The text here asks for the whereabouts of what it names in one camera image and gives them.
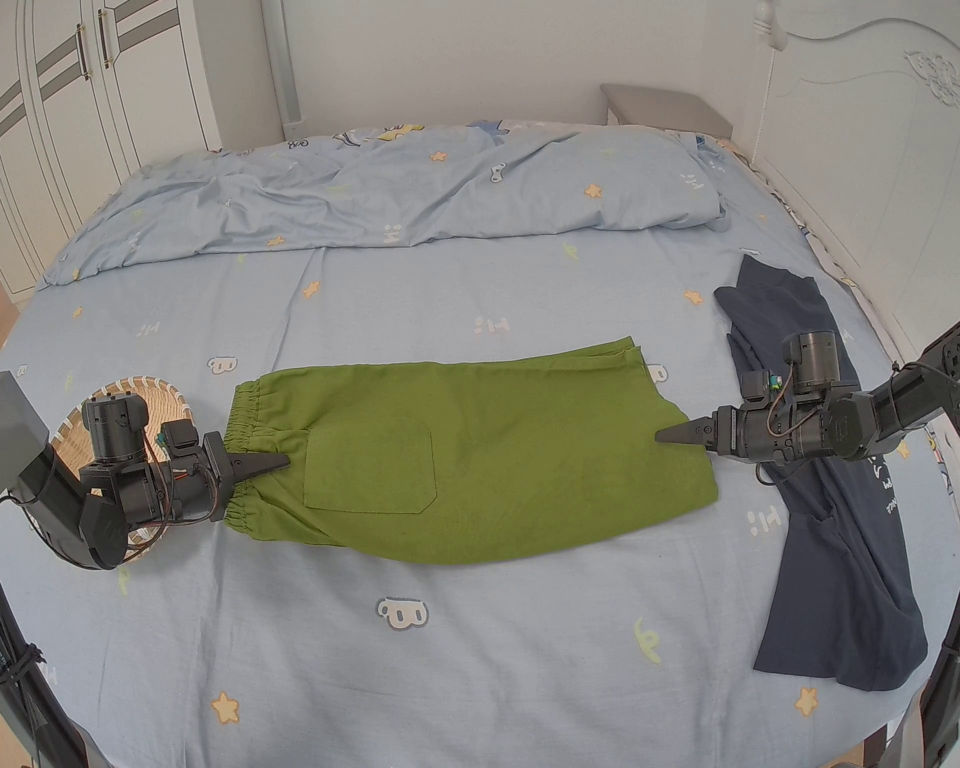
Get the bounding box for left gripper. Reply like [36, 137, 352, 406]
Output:
[161, 433, 291, 525]

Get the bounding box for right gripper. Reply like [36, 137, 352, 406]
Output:
[654, 403, 800, 462]

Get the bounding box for green shorts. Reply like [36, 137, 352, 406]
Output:
[223, 336, 720, 565]

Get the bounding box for round woven basket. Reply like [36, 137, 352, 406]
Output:
[46, 373, 202, 571]

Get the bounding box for bed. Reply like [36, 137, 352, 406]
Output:
[0, 0, 960, 768]

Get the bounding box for dark blue T-shirt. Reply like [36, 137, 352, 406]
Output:
[712, 255, 930, 691]

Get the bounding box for pale blue quilt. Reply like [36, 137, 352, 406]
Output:
[41, 118, 732, 290]

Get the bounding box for grey bedside table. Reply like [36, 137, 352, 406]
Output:
[600, 82, 732, 140]

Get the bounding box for white wardrobe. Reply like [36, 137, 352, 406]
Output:
[0, 0, 226, 301]

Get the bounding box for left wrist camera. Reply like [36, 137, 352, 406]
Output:
[153, 421, 204, 462]

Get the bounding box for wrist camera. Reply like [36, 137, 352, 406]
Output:
[153, 421, 204, 462]
[738, 367, 785, 410]

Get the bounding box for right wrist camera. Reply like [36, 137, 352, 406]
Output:
[738, 367, 785, 410]

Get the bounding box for grey vertical wall duct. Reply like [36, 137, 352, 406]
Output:
[261, 0, 305, 129]

